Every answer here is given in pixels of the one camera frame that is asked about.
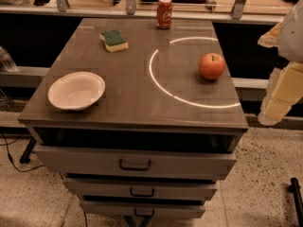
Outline middle drawer with handle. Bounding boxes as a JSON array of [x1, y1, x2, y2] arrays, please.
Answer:
[[63, 178, 218, 201]]

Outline clear plastic bottle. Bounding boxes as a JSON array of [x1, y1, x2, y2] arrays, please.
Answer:
[[0, 46, 18, 72]]

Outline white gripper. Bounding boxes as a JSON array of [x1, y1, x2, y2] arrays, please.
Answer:
[[258, 0, 303, 126]]

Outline green yellow sponge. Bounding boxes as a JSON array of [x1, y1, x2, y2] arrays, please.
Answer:
[[100, 30, 129, 52]]

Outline red apple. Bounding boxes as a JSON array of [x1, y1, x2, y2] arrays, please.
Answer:
[[199, 53, 226, 80]]

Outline black floor cable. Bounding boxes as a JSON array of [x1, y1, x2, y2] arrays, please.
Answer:
[[0, 132, 45, 173]]

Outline black stand leg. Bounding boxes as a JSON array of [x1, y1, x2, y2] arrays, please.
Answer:
[[288, 178, 303, 227], [19, 137, 36, 164]]

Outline white paper bowl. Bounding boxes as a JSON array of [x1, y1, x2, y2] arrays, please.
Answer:
[[47, 72, 105, 111]]

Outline grey drawer cabinet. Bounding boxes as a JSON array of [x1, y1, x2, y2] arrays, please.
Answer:
[[17, 17, 250, 227]]

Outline orange soda can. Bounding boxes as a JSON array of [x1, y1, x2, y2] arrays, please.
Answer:
[[157, 0, 172, 29]]

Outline bottom drawer with handle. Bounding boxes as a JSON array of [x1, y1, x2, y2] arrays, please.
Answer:
[[80, 201, 205, 218]]

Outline black stand leg right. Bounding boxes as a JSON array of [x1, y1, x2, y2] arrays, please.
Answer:
[[288, 178, 303, 227]]

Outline drawer with handle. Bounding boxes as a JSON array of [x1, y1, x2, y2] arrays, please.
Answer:
[[80, 201, 205, 218], [35, 145, 236, 181], [63, 178, 218, 201]]

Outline top drawer with handle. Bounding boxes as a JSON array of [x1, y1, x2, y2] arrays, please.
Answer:
[[35, 145, 236, 181]]

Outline black stand leg left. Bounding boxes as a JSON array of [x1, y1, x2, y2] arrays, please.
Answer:
[[19, 137, 36, 164]]

